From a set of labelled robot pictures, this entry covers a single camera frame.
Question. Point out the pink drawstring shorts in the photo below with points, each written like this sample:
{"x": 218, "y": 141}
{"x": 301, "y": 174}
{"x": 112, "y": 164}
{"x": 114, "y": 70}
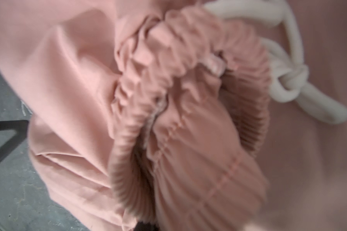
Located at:
{"x": 188, "y": 115}

